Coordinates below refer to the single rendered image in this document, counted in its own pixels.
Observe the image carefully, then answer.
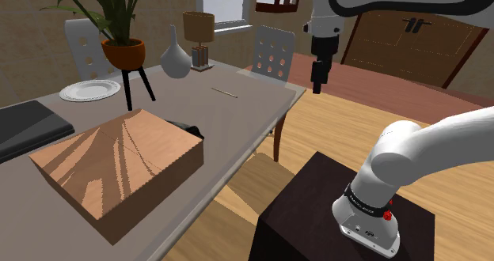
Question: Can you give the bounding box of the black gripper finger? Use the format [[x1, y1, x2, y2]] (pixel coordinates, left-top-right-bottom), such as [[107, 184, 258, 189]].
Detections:
[[310, 60, 324, 96], [322, 59, 333, 85]]

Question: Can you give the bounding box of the white narrow-necked vase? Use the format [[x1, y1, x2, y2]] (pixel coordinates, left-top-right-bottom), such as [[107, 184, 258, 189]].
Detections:
[[160, 24, 192, 79]]

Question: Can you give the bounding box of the table lamp with brown shade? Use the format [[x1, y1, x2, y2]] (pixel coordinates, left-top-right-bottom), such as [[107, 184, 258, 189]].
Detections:
[[182, 11, 216, 73]]

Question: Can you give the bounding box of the black closed laptop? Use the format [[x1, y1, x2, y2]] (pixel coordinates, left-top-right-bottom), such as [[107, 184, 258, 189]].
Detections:
[[0, 100, 76, 165]]

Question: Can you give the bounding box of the small black object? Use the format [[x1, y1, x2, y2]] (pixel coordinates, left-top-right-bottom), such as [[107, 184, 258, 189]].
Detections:
[[165, 119, 206, 140]]

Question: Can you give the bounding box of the grey dining table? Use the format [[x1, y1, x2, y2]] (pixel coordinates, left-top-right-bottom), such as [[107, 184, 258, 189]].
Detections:
[[0, 59, 308, 261]]

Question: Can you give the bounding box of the brown cardboard box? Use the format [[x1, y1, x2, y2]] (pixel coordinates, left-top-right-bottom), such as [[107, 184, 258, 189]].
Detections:
[[28, 108, 205, 247]]

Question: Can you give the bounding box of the white plate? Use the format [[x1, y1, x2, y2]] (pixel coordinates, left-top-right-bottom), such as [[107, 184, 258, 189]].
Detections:
[[59, 79, 122, 103]]

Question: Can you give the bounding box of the brown wooden cabinet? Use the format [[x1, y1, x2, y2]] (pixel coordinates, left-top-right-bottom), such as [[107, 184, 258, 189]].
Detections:
[[339, 9, 490, 90]]

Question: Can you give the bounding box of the reddish brown rug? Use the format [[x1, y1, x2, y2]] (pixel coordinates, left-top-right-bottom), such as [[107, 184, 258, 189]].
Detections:
[[245, 51, 494, 126]]

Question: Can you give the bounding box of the white chair with round holes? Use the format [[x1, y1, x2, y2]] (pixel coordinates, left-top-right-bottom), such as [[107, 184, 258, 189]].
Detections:
[[236, 25, 297, 86], [64, 17, 121, 82]]

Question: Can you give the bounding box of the potted plant on black stand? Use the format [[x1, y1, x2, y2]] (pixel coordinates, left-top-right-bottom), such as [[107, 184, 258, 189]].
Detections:
[[40, 0, 158, 112]]

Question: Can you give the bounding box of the dark robot stand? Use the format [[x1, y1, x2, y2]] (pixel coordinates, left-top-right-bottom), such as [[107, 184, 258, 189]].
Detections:
[[248, 150, 437, 261]]

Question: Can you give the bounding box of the thin pencil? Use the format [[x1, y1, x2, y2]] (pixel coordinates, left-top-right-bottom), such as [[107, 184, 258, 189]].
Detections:
[[210, 86, 238, 99]]

